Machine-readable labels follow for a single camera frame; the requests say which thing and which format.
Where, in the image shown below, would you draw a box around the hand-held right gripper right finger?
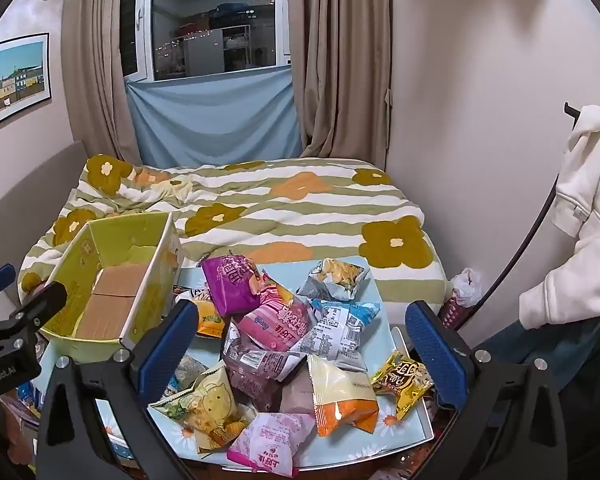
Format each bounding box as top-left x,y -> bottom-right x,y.
395,301 -> 581,480

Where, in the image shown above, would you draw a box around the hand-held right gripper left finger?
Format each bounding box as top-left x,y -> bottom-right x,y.
35,301 -> 201,480

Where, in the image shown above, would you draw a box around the blue and cream snack bag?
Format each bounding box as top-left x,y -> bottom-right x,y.
166,355 -> 210,396

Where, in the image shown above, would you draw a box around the green-yellow cartoon snack bag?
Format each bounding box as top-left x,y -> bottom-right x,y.
150,365 -> 251,456

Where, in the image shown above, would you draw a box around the yellow-green cardboard box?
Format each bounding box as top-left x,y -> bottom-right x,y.
39,211 -> 183,365

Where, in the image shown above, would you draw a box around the mauve snack bag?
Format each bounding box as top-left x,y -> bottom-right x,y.
222,320 -> 311,411

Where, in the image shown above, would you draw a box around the white and blue snack bag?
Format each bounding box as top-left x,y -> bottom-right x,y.
300,299 -> 382,373

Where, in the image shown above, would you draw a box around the pale pink snack packet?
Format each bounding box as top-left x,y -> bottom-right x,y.
280,375 -> 317,415

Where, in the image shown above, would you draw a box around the purple patterned bin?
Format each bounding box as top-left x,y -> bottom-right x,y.
437,295 -> 481,331

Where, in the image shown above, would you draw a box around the gold snack packet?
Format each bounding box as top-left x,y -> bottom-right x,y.
370,351 -> 435,421

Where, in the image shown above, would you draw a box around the orange-yellow snack bag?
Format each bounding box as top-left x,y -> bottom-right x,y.
177,290 -> 228,341

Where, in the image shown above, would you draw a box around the white plastic bag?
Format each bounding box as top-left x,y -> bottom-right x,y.
450,267 -> 496,306

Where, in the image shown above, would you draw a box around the grey headboard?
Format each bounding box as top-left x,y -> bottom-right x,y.
0,140 -> 88,286

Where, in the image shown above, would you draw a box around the purple snack bag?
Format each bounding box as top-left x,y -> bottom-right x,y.
201,255 -> 263,317

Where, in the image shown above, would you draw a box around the white and orange snack bag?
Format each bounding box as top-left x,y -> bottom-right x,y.
307,355 -> 380,437

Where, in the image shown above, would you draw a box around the pink snack bag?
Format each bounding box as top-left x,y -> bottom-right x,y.
237,272 -> 313,353

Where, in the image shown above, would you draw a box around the grey chip bag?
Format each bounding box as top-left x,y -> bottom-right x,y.
296,257 -> 371,302

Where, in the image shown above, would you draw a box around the blue jeans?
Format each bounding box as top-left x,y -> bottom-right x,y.
475,310 -> 600,386

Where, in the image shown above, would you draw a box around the pink and white snack packet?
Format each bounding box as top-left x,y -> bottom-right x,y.
227,412 -> 317,478

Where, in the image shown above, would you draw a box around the striped floral blanket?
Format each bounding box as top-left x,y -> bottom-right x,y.
17,155 -> 453,321

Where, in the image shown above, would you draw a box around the white hoodie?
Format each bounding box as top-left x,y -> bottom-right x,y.
519,105 -> 600,331

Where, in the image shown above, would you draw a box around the light blue cloth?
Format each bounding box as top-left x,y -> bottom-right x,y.
125,67 -> 303,168

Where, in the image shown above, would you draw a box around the beige curtain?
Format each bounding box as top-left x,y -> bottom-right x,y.
60,0 -> 153,166
285,0 -> 393,171

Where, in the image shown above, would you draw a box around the black clothes stand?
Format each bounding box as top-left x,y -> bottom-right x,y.
455,102 -> 583,333

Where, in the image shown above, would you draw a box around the window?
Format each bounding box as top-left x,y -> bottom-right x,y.
120,0 -> 293,83

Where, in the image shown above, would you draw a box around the framed wall picture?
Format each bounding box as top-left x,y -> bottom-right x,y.
0,32 -> 51,136

